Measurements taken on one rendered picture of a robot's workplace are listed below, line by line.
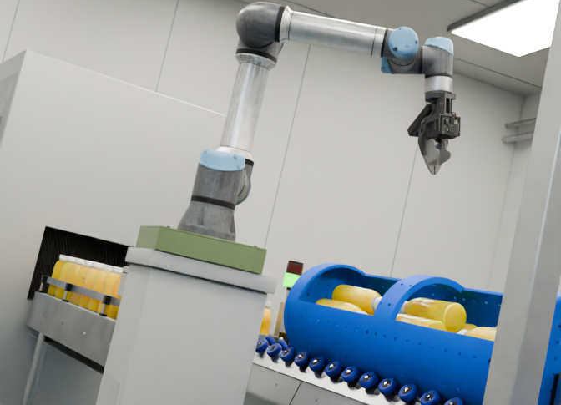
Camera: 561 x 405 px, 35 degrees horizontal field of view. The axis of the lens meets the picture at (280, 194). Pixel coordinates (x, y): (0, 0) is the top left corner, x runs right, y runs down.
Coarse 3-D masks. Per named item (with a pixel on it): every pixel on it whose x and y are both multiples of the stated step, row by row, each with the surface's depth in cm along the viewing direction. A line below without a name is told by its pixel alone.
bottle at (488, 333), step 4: (476, 328) 178; (480, 328) 177; (484, 328) 177; (488, 328) 176; (492, 328) 176; (468, 332) 179; (472, 332) 178; (476, 332) 177; (480, 332) 176; (484, 332) 175; (488, 332) 174; (492, 332) 174; (472, 336) 177; (476, 336) 176; (480, 336) 175; (484, 336) 174; (488, 336) 174; (492, 336) 173; (492, 340) 172
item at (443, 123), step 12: (432, 96) 233; (444, 96) 231; (432, 108) 235; (444, 108) 231; (432, 120) 232; (444, 120) 230; (456, 120) 232; (432, 132) 233; (444, 132) 230; (456, 132) 231
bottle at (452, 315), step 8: (408, 304) 212; (416, 304) 209; (424, 304) 207; (432, 304) 205; (440, 304) 203; (448, 304) 201; (456, 304) 201; (408, 312) 211; (416, 312) 208; (424, 312) 206; (432, 312) 203; (440, 312) 201; (448, 312) 200; (456, 312) 202; (464, 312) 202; (440, 320) 201; (448, 320) 200; (456, 320) 202; (464, 320) 202; (448, 328) 200; (456, 328) 201
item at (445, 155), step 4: (436, 144) 236; (440, 144) 236; (444, 144) 235; (436, 148) 236; (440, 148) 236; (444, 148) 235; (440, 152) 236; (444, 152) 234; (448, 152) 233; (440, 156) 235; (444, 156) 234; (448, 156) 233; (436, 160) 235; (440, 160) 235; (444, 160) 234; (436, 164) 235; (440, 164) 235; (436, 168) 235; (436, 172) 235
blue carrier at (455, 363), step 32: (320, 288) 244; (384, 288) 242; (416, 288) 203; (448, 288) 212; (288, 320) 237; (320, 320) 223; (352, 320) 211; (384, 320) 201; (480, 320) 212; (320, 352) 227; (352, 352) 212; (384, 352) 200; (416, 352) 190; (448, 352) 181; (480, 352) 173; (416, 384) 194; (448, 384) 182; (480, 384) 173; (544, 384) 167
